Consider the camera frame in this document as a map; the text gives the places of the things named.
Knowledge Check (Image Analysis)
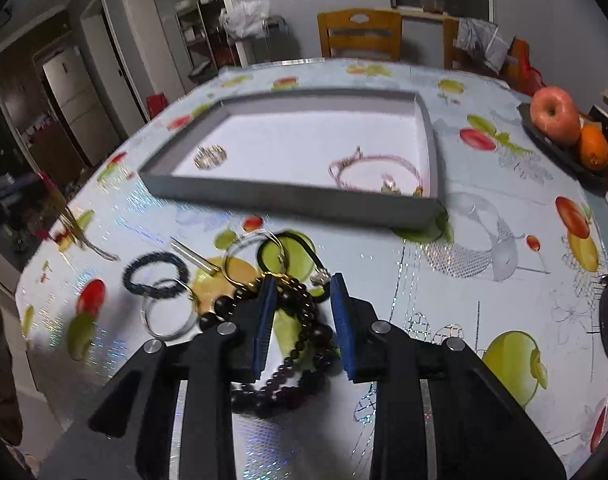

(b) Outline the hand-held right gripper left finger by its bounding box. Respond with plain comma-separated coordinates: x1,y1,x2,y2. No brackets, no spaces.
86,274,280,480

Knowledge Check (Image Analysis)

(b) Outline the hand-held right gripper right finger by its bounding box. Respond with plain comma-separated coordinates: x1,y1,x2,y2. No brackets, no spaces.
329,272,567,480

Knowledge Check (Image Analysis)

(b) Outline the large black bead bracelet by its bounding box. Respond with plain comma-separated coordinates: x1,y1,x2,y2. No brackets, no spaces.
199,280,341,418

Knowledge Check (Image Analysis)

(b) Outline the small dark bead bracelet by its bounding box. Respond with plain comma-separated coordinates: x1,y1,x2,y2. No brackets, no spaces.
254,277,320,396

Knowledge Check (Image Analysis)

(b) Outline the red bead gold hairpin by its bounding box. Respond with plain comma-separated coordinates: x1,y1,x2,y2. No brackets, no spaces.
54,200,121,263

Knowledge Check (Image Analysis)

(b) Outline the thin silver ring bracelet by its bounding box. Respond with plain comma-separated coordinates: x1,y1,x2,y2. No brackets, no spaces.
223,229,285,286

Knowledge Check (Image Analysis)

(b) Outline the black cord bracelet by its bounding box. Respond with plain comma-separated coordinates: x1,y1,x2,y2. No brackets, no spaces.
256,230,332,306

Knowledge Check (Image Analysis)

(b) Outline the silver hair clip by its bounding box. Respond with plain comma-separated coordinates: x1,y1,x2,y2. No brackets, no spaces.
170,239,220,277

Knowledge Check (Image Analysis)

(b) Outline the silver bangle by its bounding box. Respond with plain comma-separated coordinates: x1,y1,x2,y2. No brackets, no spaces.
141,279,197,340

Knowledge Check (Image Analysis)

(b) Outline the dark blue bead bracelet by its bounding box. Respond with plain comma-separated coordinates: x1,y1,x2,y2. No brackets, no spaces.
122,252,191,297

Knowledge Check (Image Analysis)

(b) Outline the grey jewelry tray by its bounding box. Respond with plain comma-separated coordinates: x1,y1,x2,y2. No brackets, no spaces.
138,89,442,235

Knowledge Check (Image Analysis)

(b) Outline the fruit print tablecloth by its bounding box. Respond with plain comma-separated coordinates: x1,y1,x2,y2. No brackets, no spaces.
14,57,608,480

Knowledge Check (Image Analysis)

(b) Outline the silver refrigerator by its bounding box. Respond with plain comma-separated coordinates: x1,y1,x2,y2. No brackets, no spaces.
41,45,122,166

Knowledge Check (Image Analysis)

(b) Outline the red box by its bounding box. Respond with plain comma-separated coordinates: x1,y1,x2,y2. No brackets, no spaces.
146,92,170,121

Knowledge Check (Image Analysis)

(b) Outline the metal shelf rack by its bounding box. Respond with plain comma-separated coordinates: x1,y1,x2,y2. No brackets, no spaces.
175,0,235,78

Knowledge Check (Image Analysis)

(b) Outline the dark fruit plate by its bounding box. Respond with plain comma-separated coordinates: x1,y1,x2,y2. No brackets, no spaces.
518,102,608,186

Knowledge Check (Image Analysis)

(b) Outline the wooden chair with cutout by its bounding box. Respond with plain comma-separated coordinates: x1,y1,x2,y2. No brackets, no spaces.
317,8,404,63

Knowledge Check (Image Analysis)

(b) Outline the grey trolley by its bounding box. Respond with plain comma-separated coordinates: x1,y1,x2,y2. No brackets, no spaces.
254,16,290,63

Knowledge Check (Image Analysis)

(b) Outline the red apple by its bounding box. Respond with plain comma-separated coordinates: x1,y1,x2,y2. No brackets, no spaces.
529,86,582,147

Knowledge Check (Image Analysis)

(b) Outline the orange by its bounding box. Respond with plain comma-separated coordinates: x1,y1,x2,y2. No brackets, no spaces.
579,125,608,171

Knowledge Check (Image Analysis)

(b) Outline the white plastic bag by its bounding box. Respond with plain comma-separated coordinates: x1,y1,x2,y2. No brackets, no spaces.
219,0,271,40

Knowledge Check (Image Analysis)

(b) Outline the red bag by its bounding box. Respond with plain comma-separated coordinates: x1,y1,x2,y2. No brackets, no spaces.
506,37,545,96

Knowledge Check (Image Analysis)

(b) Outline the grey checked cloth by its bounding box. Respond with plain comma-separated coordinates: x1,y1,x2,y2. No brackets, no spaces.
456,17,510,73

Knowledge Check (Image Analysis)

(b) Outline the pink cord bracelet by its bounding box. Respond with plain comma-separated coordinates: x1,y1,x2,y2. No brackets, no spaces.
328,147,425,198

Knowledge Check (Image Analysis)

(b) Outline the gold ring brooch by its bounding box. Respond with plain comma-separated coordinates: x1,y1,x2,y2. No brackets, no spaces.
193,144,228,170

